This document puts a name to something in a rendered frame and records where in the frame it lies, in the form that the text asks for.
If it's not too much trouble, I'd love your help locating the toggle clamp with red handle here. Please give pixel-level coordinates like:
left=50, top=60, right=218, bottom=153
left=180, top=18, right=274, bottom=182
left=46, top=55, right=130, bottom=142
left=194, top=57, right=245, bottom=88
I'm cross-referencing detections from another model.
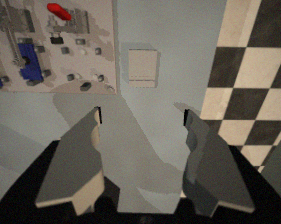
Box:
left=45, top=3, right=90, bottom=44
left=0, top=0, right=35, bottom=69

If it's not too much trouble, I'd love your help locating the blue rectangular block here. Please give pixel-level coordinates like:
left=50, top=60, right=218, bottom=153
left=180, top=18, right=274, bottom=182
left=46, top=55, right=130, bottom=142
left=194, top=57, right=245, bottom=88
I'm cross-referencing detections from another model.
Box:
left=17, top=43, right=47, bottom=80

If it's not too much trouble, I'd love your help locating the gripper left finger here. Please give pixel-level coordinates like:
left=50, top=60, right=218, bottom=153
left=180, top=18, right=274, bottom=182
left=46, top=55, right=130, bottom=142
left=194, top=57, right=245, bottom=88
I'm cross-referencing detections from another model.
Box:
left=0, top=106, right=105, bottom=224

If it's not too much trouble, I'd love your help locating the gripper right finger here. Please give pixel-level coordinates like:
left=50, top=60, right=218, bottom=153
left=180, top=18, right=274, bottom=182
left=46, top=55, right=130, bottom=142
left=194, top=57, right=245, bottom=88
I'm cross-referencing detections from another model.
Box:
left=182, top=109, right=281, bottom=224

